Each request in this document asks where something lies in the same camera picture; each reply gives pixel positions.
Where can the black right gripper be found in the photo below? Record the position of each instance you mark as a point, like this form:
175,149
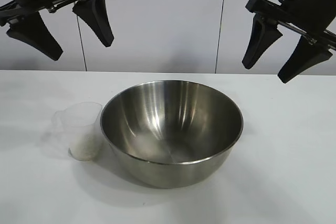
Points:
309,6

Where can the clear plastic measuring cup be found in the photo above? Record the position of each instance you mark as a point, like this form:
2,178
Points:
84,127

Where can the white rice grains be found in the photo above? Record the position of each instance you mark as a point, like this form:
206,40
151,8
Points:
85,150

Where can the stainless steel mixing bowl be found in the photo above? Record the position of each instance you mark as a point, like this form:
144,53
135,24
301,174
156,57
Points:
170,132

